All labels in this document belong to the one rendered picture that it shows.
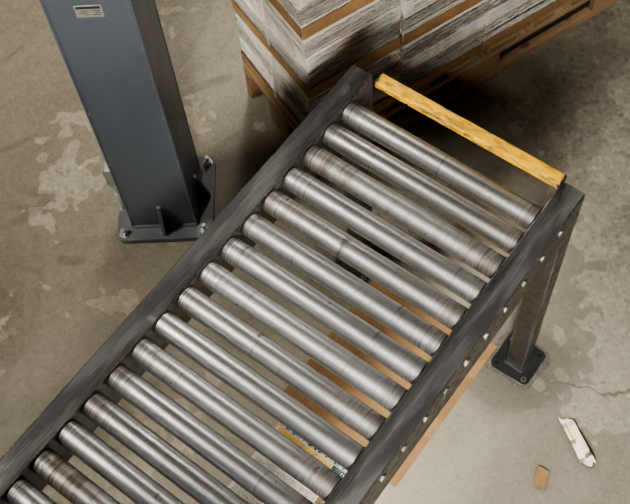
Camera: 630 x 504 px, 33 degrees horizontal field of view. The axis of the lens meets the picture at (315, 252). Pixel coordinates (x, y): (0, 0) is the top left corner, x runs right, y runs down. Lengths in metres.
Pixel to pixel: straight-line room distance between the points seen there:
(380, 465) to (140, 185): 1.24
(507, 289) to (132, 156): 1.12
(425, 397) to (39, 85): 1.89
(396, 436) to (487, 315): 0.28
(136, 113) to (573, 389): 1.28
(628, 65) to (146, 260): 1.53
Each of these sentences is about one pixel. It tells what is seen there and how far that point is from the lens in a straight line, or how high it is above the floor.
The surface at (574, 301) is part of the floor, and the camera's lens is 2.88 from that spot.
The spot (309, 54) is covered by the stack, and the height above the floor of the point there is 0.55.
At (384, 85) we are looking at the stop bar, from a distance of 2.17.
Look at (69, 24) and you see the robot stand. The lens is 2.31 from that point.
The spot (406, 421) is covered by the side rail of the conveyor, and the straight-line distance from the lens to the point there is 1.85.
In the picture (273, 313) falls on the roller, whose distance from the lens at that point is 1.94.
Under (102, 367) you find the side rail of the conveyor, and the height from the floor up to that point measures 0.80.
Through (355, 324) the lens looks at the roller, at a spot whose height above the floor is 0.80.
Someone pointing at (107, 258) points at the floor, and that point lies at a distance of 2.98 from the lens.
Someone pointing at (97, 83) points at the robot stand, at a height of 0.67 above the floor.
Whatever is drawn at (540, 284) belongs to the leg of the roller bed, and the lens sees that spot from 2.34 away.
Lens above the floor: 2.55
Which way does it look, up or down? 61 degrees down
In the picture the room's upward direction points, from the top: 6 degrees counter-clockwise
